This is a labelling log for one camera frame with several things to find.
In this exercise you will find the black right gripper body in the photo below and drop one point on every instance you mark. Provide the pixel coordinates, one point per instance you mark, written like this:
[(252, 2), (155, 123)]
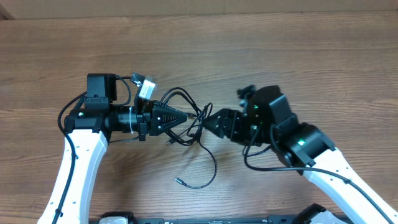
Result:
[(243, 125)]

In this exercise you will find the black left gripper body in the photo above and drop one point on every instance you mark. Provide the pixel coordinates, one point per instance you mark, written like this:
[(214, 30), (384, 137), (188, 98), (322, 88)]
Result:
[(143, 117)]

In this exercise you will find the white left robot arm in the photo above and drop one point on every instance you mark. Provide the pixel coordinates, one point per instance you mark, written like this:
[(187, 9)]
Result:
[(88, 129)]

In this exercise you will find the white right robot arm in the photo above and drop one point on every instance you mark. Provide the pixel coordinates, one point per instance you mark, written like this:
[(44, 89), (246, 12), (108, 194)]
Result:
[(266, 118)]

